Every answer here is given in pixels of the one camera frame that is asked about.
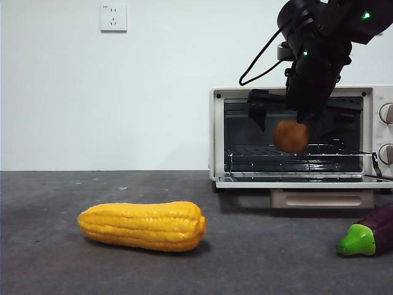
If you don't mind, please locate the brown round potato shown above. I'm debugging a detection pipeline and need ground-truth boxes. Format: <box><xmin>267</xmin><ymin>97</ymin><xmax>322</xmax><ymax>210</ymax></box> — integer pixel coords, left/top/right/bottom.
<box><xmin>272</xmin><ymin>120</ymin><xmax>309</xmax><ymax>154</ymax></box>

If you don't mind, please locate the oven door with beige handle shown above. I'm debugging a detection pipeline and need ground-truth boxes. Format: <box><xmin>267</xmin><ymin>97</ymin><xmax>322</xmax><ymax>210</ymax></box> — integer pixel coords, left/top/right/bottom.
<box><xmin>214</xmin><ymin>171</ymin><xmax>393</xmax><ymax>210</ymax></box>

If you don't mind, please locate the cream white toaster oven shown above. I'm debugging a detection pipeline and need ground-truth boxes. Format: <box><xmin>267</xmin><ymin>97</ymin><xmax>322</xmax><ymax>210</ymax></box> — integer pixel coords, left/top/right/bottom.
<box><xmin>209</xmin><ymin>85</ymin><xmax>393</xmax><ymax>194</ymax></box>

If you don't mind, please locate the beige round oven knob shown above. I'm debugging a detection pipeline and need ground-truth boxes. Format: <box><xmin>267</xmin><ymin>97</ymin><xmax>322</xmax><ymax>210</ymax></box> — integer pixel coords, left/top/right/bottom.
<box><xmin>379</xmin><ymin>103</ymin><xmax>393</xmax><ymax>124</ymax></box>
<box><xmin>378</xmin><ymin>143</ymin><xmax>393</xmax><ymax>165</ymax></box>

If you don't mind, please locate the purple eggplant with green stem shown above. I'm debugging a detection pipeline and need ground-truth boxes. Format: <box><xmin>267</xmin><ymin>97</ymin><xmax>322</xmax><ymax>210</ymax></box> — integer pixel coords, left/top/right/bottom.
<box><xmin>336</xmin><ymin>202</ymin><xmax>393</xmax><ymax>257</ymax></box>

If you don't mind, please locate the yellow corn cob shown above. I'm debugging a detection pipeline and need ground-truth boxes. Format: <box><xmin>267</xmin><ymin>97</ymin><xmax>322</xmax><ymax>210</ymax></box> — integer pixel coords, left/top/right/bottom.
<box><xmin>77</xmin><ymin>201</ymin><xmax>208</xmax><ymax>253</ymax></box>

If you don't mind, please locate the wire oven rack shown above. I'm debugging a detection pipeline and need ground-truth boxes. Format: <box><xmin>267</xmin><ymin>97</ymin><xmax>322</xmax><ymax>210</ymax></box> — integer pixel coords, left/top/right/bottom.
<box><xmin>225</xmin><ymin>143</ymin><xmax>377</xmax><ymax>164</ymax></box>

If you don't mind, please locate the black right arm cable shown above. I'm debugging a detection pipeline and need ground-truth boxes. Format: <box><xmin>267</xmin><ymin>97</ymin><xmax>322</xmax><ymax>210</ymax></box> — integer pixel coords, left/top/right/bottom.
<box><xmin>238</xmin><ymin>28</ymin><xmax>296</xmax><ymax>87</ymax></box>

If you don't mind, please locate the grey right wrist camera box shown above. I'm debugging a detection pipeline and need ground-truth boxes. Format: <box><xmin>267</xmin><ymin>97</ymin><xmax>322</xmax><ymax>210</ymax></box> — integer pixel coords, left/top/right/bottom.
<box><xmin>277</xmin><ymin>42</ymin><xmax>291</xmax><ymax>61</ymax></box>

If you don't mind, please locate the white wall socket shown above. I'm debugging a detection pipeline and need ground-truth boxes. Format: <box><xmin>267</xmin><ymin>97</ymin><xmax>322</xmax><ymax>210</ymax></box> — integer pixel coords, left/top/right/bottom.
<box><xmin>99</xmin><ymin>3</ymin><xmax>128</xmax><ymax>33</ymax></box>

